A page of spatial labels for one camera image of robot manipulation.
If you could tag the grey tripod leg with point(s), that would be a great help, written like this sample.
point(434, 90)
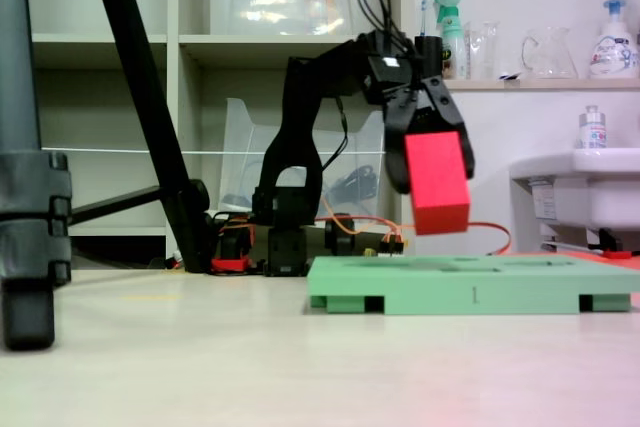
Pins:
point(20, 97)

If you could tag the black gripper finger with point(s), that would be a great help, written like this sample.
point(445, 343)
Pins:
point(396, 162)
point(452, 112)

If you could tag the beige shelf unit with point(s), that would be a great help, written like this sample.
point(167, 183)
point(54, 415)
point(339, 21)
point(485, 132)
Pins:
point(172, 97)

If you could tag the green spray bottle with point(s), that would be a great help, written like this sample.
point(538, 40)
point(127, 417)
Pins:
point(452, 42)

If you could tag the controller circuit board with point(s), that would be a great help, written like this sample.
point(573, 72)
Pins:
point(392, 246)

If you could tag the light wooden ledge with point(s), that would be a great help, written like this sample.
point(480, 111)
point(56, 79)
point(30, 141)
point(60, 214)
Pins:
point(525, 85)

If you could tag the glass beaker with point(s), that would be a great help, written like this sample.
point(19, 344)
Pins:
point(482, 52)

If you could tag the white sink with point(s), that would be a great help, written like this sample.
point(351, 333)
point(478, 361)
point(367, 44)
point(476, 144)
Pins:
point(600, 187)

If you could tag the blue white toothbrush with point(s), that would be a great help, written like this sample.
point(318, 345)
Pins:
point(424, 17)

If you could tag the black cup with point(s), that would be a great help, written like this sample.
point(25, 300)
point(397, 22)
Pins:
point(433, 53)

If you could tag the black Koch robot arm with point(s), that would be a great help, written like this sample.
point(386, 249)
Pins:
point(300, 112)

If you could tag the black tripod brace bar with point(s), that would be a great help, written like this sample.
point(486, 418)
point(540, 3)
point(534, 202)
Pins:
point(115, 204)

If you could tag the glass pitcher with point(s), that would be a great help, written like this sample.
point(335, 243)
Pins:
point(550, 57)

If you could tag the red square block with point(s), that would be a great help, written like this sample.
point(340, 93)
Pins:
point(437, 187)

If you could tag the green shape sorting board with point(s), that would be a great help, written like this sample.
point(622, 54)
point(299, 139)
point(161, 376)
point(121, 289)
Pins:
point(450, 292)

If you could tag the white foam soap bottle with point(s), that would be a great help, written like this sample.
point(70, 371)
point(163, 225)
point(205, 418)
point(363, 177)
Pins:
point(612, 52)

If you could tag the yellow tape strip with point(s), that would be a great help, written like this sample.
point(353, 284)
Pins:
point(150, 297)

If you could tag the clear sanitizer bottle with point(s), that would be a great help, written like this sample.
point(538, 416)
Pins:
point(593, 132)

